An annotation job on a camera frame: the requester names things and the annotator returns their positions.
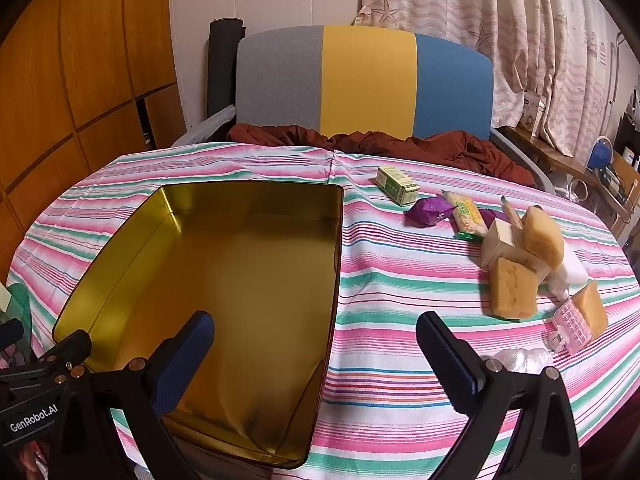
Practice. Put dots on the yellow green snack packet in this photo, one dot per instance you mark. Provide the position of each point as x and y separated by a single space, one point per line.
467 217

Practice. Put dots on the yellow knitted sock bundle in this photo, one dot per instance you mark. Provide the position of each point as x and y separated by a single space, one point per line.
542 237

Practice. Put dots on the white foam block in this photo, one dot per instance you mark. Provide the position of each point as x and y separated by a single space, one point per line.
567 270

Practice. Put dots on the wooden side table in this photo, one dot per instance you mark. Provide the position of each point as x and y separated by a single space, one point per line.
550 152

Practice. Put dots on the patterned beige curtain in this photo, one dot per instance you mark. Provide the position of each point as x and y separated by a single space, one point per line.
500 35

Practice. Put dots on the yellow sponge block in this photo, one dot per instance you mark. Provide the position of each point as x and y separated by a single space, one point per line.
511 290
592 310

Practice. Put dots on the gold tin box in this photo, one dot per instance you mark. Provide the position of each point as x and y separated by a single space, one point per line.
240 270

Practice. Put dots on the beige pen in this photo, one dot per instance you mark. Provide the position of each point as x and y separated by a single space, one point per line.
509 208

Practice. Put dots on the white carton box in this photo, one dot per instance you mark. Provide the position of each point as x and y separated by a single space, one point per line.
532 110

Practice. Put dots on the wooden rack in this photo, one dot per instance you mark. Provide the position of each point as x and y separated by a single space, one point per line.
627 165

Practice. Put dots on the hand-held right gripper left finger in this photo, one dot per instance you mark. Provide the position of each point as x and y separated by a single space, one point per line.
186 360

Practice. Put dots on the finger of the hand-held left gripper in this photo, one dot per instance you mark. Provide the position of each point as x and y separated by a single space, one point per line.
74 344
10 334

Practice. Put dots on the brown cloth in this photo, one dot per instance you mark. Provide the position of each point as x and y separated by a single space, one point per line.
450 152

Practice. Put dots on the pink green striped tablecloth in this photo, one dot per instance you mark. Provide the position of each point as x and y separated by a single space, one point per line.
400 310

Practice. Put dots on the blue round lamp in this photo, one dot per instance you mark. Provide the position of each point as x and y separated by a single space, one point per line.
600 154

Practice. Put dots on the green plastic bag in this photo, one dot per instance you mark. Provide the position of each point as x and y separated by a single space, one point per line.
20 302

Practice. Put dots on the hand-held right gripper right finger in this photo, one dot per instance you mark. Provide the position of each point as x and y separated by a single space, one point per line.
446 360

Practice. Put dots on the pink pill organizer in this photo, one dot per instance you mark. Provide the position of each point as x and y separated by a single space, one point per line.
572 327

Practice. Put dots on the cream cardboard box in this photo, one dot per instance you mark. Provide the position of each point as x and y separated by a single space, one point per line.
502 242

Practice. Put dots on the grey yellow blue chair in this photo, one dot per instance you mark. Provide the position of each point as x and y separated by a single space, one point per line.
370 80

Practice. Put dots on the purple snack packet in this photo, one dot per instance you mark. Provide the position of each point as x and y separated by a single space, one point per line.
427 211
488 220

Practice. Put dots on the small green carton box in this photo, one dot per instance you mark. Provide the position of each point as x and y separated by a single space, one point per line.
397 184

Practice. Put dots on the clear plastic bag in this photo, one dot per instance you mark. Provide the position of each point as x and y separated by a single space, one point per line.
522 359

